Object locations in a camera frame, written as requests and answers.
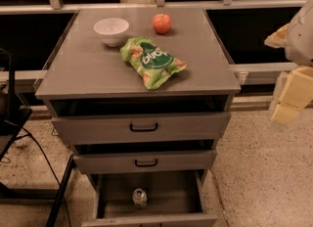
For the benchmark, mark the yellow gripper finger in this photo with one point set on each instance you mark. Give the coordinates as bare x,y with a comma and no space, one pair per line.
296,95
278,38

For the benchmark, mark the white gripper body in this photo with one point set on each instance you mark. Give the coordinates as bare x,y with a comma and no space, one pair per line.
301,40

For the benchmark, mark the silver green 7up can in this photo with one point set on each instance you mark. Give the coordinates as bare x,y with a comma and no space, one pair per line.
140,198

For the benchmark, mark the grey middle drawer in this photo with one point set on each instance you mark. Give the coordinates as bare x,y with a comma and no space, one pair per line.
199,158

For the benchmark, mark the grey drawer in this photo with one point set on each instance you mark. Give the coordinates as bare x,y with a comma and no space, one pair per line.
174,200
199,158
126,120

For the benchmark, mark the grey drawer cabinet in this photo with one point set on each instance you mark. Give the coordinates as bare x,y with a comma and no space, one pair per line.
85,68

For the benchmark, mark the grey bottom drawer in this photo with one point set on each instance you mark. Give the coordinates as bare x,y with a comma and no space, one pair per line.
174,200

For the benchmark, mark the grey top drawer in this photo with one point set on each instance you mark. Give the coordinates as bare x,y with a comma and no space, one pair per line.
126,120

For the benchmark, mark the red apple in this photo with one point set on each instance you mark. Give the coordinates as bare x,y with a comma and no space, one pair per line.
162,23

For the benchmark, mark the green chip bag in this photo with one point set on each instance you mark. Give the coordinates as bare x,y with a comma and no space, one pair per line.
154,65

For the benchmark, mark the white bowl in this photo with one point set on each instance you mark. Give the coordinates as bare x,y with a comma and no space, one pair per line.
112,31

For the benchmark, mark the metal window railing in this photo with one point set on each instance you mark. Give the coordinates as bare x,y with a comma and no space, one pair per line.
156,1

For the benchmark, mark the black stand frame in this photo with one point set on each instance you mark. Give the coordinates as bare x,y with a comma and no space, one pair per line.
9,117

